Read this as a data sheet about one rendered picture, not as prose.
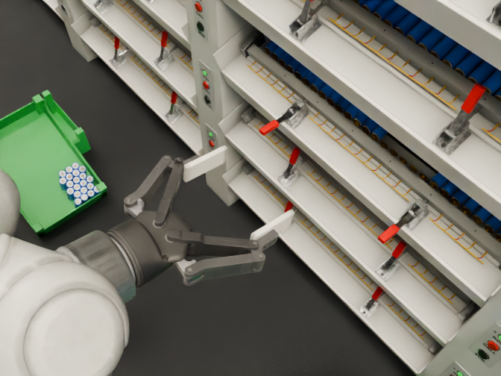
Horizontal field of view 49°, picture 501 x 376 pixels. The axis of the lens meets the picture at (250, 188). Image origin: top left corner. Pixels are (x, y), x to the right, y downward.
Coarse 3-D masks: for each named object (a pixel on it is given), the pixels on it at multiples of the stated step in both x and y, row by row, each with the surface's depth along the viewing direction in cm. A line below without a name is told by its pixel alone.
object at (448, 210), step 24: (288, 72) 98; (312, 96) 95; (312, 120) 95; (336, 120) 92; (360, 144) 90; (408, 192) 86; (432, 192) 84; (456, 216) 82; (456, 240) 82; (480, 240) 80
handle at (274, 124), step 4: (288, 112) 95; (292, 112) 94; (284, 116) 95; (288, 116) 95; (276, 120) 94; (280, 120) 94; (284, 120) 94; (268, 124) 93; (272, 124) 93; (276, 124) 93; (260, 128) 93; (264, 128) 93; (268, 128) 93; (272, 128) 93; (260, 132) 93; (264, 132) 92; (268, 132) 93
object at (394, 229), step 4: (404, 216) 84; (408, 216) 84; (412, 216) 84; (400, 220) 83; (404, 220) 83; (408, 220) 83; (396, 224) 83; (400, 224) 83; (404, 224) 83; (388, 228) 82; (392, 228) 82; (396, 228) 82; (384, 232) 82; (388, 232) 82; (392, 232) 82; (396, 232) 82; (380, 236) 81; (384, 236) 81; (388, 236) 81; (380, 240) 81; (384, 240) 81
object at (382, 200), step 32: (256, 32) 102; (224, 64) 104; (256, 96) 100; (288, 96) 99; (288, 128) 97; (320, 128) 95; (320, 160) 95; (352, 160) 92; (416, 160) 89; (352, 192) 94; (384, 192) 88; (448, 256) 83; (480, 256) 82; (480, 288) 80
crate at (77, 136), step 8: (48, 96) 157; (48, 104) 159; (56, 104) 158; (56, 112) 163; (64, 112) 156; (64, 120) 161; (64, 128) 159; (72, 128) 159; (80, 128) 150; (72, 136) 158; (80, 136) 149; (80, 144) 152; (88, 144) 154
